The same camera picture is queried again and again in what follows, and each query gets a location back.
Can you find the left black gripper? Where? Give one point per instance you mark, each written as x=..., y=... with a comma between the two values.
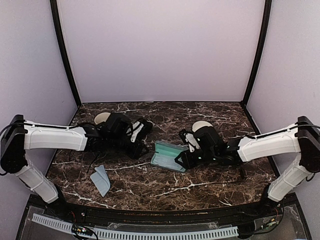
x=135, y=153

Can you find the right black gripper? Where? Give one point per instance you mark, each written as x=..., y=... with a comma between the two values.
x=188, y=164

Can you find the grey glasses case green lining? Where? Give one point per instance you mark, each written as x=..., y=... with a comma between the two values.
x=165, y=154

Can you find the dark sunglasses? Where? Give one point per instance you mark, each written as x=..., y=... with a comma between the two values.
x=242, y=178

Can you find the blue cleaning cloth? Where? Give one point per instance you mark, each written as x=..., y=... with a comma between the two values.
x=101, y=180
x=166, y=162

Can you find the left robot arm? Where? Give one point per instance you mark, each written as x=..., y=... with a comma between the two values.
x=115, y=132

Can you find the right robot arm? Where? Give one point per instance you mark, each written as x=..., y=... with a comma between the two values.
x=302, y=138

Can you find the cream bowl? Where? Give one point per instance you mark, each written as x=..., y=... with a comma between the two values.
x=200, y=124

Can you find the folded blue cleaning cloth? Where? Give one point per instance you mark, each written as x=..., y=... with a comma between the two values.
x=101, y=180

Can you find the cream paper cup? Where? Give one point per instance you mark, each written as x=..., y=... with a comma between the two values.
x=101, y=117

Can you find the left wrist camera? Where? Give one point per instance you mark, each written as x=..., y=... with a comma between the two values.
x=139, y=129

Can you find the black front rail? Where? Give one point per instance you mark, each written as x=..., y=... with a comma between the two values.
x=92, y=213

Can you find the white slotted cable duct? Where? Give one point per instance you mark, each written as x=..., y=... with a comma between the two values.
x=117, y=231

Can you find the left black frame post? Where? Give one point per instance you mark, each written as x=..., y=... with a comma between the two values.
x=63, y=51

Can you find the black frame post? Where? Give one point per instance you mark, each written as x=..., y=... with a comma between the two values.
x=63, y=51
x=258, y=52

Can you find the right black frame post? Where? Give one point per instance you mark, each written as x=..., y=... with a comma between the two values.
x=258, y=52

